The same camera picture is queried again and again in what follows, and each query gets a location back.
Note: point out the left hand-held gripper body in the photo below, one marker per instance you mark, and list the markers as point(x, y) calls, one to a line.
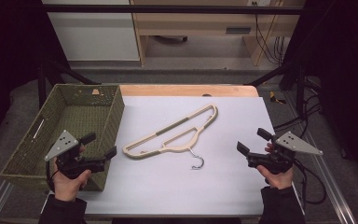
point(62, 145)

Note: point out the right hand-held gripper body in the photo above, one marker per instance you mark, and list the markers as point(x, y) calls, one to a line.
point(295, 143)

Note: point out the green woven basket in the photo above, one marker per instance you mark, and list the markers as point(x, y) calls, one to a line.
point(74, 118)

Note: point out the beige clothes hanger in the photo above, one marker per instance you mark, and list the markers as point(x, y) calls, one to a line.
point(174, 125)

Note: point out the person's left hand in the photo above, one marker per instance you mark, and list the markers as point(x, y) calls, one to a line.
point(68, 186)

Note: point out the person's right hand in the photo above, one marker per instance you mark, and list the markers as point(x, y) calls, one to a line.
point(279, 182)

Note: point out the yellow and black tool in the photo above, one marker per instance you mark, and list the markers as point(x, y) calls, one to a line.
point(273, 97)

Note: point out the black metal stand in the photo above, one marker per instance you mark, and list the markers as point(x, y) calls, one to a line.
point(299, 90)
point(41, 84)

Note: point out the black curtain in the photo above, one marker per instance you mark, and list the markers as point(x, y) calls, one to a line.
point(345, 77)
point(9, 62)

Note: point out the white cabinet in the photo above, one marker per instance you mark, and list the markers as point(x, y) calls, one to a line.
point(96, 37)

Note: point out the light wooden desk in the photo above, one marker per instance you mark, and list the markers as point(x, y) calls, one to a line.
point(192, 21)

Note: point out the black horizontal frame bar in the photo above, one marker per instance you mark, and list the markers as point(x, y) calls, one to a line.
point(167, 9)

